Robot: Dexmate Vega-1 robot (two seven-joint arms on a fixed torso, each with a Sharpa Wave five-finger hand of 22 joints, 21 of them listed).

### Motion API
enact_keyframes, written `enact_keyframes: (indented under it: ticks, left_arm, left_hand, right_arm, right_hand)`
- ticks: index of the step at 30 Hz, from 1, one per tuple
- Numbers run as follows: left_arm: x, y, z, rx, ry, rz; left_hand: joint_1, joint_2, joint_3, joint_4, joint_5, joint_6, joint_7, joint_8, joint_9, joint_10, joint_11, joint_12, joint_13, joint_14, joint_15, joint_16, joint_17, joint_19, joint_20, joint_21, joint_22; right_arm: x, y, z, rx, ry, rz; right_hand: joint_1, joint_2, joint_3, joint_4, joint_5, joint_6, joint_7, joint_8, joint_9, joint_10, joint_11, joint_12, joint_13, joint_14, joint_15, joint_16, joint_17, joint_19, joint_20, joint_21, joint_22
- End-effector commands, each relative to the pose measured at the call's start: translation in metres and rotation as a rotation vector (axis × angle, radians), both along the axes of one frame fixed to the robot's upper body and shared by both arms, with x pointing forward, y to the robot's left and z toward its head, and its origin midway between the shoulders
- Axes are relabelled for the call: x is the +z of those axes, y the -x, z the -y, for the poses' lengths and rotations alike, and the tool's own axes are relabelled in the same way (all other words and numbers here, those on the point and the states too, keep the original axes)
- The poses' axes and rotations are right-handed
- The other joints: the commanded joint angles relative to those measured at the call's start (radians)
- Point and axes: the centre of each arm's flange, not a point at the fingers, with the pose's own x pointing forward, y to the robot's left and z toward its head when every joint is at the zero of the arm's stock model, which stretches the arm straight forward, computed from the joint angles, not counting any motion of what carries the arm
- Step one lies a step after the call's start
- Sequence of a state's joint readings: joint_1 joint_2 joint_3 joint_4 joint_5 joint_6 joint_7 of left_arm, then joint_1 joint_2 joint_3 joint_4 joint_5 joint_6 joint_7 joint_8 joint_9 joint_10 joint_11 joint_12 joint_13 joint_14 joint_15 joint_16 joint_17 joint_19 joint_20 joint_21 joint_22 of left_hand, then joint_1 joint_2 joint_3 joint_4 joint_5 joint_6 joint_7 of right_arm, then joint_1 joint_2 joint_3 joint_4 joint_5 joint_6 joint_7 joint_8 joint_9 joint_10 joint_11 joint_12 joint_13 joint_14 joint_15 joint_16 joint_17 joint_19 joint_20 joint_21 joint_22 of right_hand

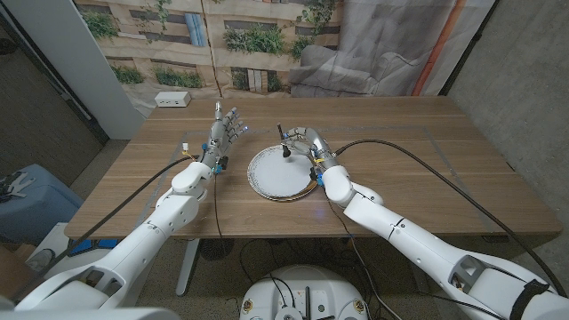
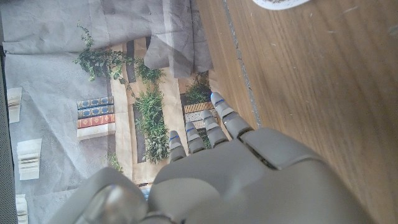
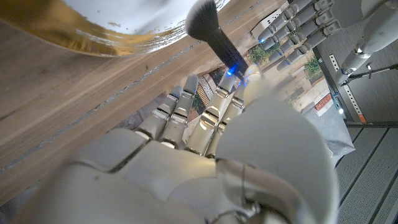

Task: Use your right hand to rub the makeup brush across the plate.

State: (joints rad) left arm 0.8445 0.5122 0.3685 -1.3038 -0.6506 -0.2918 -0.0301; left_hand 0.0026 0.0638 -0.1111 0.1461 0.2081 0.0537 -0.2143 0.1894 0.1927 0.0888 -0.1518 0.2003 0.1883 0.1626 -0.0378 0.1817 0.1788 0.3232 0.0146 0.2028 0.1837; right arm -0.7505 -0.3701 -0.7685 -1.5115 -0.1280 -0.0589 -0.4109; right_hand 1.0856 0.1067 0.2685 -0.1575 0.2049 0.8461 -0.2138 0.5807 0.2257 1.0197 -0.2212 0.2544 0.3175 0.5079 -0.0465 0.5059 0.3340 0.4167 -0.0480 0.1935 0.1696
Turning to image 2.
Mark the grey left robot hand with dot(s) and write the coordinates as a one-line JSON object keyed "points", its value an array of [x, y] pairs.
{"points": [[248, 186]]}

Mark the white plate with gold rim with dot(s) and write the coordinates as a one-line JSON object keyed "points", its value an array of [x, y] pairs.
{"points": [[280, 3]]}

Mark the printed fabric backdrop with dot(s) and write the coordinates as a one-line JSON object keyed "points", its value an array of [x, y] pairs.
{"points": [[62, 77]]}

